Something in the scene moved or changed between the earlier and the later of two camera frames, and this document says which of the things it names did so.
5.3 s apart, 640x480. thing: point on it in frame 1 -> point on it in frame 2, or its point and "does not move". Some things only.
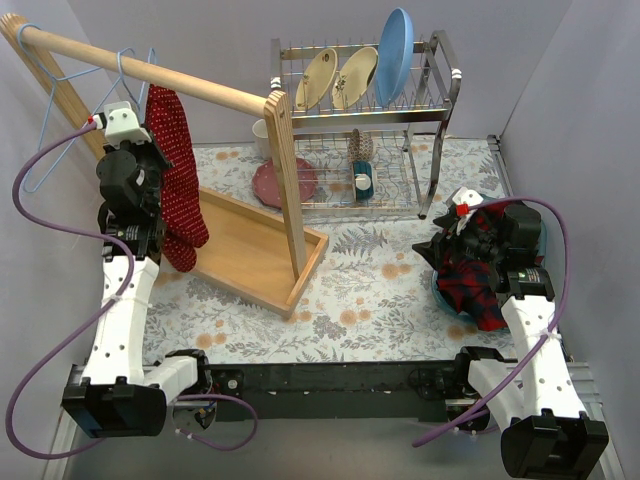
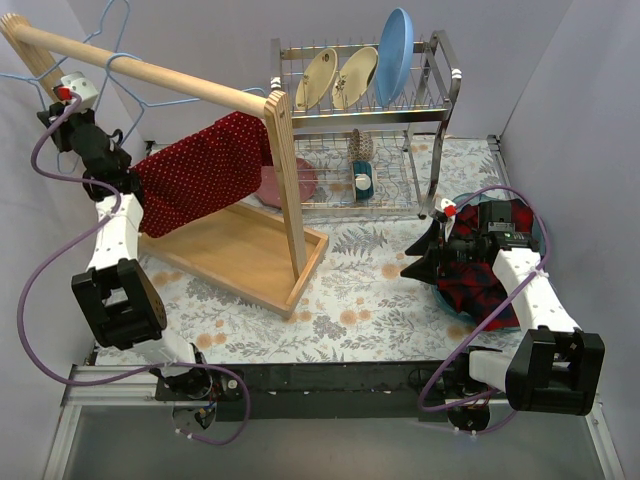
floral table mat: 369,201 does not move
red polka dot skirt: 183,228 -> 213,166
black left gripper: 148,151 -> 58,126
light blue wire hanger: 118,55 -> 142,104
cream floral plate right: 353,76 does not move
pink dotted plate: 266,188 does not move
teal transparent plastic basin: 447,307 does not move
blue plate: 395,56 does not move
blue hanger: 55,79 -> 111,55
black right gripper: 451,236 does not move
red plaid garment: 467,286 does not move
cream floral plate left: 316,78 does not move
